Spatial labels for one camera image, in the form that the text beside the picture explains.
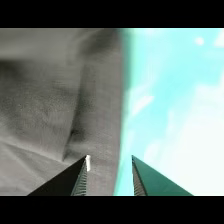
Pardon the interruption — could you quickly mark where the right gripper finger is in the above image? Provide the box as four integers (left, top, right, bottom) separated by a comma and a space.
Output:
27, 154, 92, 197

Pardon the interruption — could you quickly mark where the grey garment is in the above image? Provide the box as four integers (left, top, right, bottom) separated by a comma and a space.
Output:
0, 27, 125, 197

